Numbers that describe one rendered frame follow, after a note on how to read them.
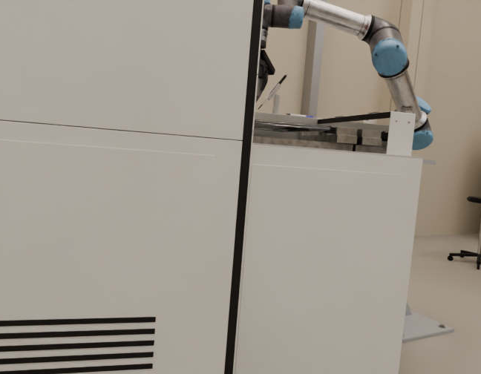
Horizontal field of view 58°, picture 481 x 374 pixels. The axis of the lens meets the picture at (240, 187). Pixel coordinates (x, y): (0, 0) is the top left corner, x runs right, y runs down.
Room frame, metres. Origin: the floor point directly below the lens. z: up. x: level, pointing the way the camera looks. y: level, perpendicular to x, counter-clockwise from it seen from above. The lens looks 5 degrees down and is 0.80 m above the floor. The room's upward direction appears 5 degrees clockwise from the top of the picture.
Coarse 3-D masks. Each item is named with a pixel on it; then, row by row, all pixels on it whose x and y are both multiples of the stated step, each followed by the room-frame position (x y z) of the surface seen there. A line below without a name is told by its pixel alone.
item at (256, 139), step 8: (256, 136) 1.52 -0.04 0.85; (272, 144) 1.54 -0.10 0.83; (280, 144) 1.54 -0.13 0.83; (288, 144) 1.55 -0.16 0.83; (296, 144) 1.56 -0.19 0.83; (304, 144) 1.57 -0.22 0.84; (312, 144) 1.58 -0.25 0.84; (320, 144) 1.59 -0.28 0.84; (328, 144) 1.59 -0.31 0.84; (336, 144) 1.60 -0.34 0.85; (344, 144) 1.61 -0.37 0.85
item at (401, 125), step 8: (392, 112) 1.42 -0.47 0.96; (400, 112) 1.43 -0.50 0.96; (392, 120) 1.42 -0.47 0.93; (400, 120) 1.43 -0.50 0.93; (408, 120) 1.44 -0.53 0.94; (392, 128) 1.42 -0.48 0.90; (400, 128) 1.43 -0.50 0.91; (408, 128) 1.44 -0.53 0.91; (392, 136) 1.42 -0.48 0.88; (400, 136) 1.43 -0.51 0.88; (408, 136) 1.44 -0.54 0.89; (392, 144) 1.42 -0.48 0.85; (400, 144) 1.43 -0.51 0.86; (408, 144) 1.44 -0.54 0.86; (392, 152) 1.42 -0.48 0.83; (400, 152) 1.43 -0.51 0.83; (408, 152) 1.44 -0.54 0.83
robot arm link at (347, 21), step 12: (300, 0) 1.64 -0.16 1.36; (312, 0) 1.65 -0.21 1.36; (312, 12) 1.65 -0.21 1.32; (324, 12) 1.65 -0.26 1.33; (336, 12) 1.66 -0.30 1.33; (348, 12) 1.67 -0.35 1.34; (324, 24) 1.70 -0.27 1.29; (336, 24) 1.68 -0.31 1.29; (348, 24) 1.67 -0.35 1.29; (360, 24) 1.67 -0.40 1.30; (372, 24) 1.67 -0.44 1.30; (384, 24) 1.65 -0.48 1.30; (360, 36) 1.70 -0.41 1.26
